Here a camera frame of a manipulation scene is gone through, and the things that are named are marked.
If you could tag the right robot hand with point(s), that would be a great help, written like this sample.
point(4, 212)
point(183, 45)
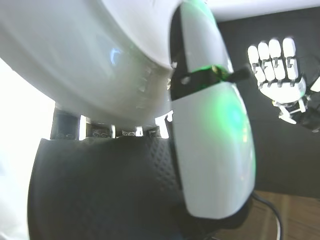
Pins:
point(215, 150)

